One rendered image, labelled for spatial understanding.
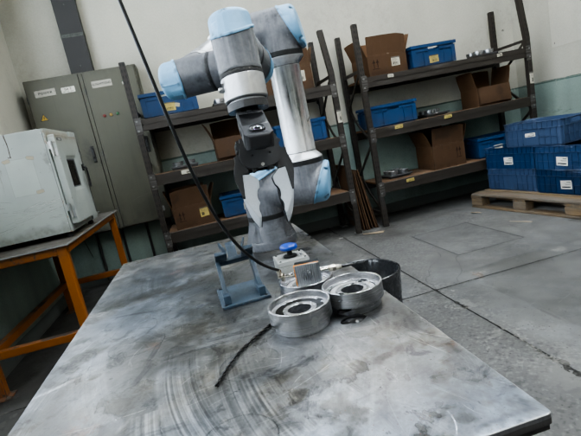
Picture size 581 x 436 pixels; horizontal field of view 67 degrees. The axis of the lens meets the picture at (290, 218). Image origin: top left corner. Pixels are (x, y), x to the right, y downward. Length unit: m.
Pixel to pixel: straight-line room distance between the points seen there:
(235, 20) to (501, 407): 0.65
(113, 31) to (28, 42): 0.78
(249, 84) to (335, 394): 0.49
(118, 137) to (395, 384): 4.17
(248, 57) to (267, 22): 0.47
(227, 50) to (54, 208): 2.27
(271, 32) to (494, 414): 1.00
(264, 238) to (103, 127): 3.46
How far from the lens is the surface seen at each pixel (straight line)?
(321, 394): 0.57
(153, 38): 4.88
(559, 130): 4.39
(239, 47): 0.77
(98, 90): 4.61
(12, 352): 2.95
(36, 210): 2.95
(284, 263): 0.95
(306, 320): 0.69
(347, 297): 0.73
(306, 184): 1.21
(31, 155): 2.93
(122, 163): 4.54
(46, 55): 5.02
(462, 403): 0.53
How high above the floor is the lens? 1.11
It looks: 11 degrees down
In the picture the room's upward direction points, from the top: 12 degrees counter-clockwise
